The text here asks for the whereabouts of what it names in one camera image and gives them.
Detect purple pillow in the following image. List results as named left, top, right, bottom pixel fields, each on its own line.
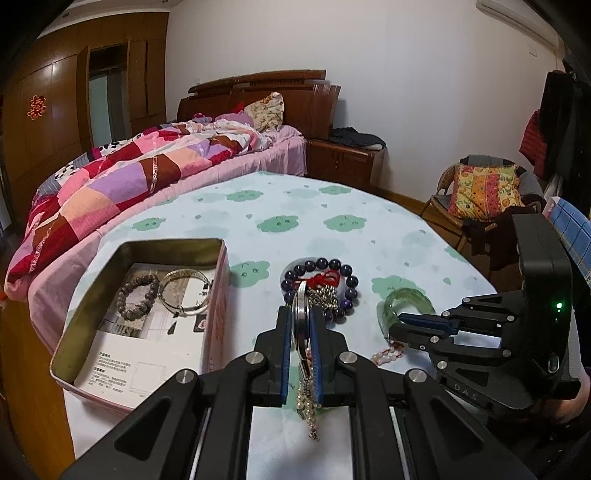
left=215, top=112, right=254, bottom=128

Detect wicker chair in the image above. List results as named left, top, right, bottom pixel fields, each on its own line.
left=420, top=154, right=546, bottom=259

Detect dark hanging clothes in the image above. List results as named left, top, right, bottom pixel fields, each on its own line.
left=538, top=69, right=591, bottom=185

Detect pink metal tin box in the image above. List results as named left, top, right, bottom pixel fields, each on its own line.
left=50, top=237, right=232, bottom=414

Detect brown bead bracelet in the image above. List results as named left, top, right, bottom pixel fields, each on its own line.
left=115, top=274, right=160, bottom=319

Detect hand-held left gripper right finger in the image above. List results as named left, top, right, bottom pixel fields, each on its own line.
left=308, top=305, right=539, bottom=480

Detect pearl necklace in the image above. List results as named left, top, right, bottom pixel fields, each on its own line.
left=295, top=351, right=324, bottom=441

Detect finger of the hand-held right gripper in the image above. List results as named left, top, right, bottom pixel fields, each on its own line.
left=389, top=324, right=506, bottom=360
left=398, top=293, right=525, bottom=334

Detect plain silver bangle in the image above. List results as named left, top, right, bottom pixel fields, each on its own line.
left=293, top=281, right=311, bottom=352

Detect floral pillow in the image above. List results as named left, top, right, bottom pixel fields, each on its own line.
left=244, top=91, right=284, bottom=134

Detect engraved silver bangle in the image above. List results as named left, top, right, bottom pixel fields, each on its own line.
left=158, top=269, right=214, bottom=318

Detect colourful patterned cushion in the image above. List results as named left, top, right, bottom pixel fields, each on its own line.
left=448, top=162, right=525, bottom=222

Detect dark clothes pile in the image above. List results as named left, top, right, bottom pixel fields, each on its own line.
left=462, top=194, right=550, bottom=273

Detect dark folded clothes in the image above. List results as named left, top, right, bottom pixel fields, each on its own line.
left=329, top=127, right=386, bottom=149

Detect wooden nightstand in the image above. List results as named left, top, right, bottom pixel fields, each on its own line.
left=307, top=136, right=386, bottom=190

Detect bed with pink sheet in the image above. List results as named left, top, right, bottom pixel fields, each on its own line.
left=4, top=122, right=308, bottom=356

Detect wooden headboard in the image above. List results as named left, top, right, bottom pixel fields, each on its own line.
left=178, top=69, right=342, bottom=139

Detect metallic bead chain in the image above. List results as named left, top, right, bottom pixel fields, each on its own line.
left=305, top=285, right=345, bottom=310

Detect printed paper sheet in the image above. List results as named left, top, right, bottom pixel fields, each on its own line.
left=74, top=263, right=218, bottom=402

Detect white air conditioner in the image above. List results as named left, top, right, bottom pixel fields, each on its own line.
left=475, top=0, right=561, bottom=51

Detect pink bead bracelet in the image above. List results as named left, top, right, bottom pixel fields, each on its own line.
left=372, top=339, right=407, bottom=367

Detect person's right forearm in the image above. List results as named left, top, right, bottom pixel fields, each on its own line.
left=551, top=369, right=591, bottom=423

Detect green jade bangle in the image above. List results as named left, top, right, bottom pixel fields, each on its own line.
left=379, top=288, right=435, bottom=334

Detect red hanging garment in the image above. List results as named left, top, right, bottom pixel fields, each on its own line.
left=519, top=111, right=550, bottom=167

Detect dark purple bead bracelet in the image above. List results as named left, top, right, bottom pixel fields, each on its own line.
left=281, top=258, right=361, bottom=324

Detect patchwork quilt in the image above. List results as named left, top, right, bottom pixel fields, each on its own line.
left=7, top=117, right=269, bottom=282

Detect wooden wardrobe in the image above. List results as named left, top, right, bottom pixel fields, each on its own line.
left=0, top=11, right=169, bottom=232

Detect blue checked box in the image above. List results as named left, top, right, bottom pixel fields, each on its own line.
left=545, top=196, right=591, bottom=282

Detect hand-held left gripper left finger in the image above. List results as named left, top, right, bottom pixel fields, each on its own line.
left=60, top=305, right=296, bottom=480

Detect red knotted cord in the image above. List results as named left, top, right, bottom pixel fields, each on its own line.
left=302, top=271, right=340, bottom=289

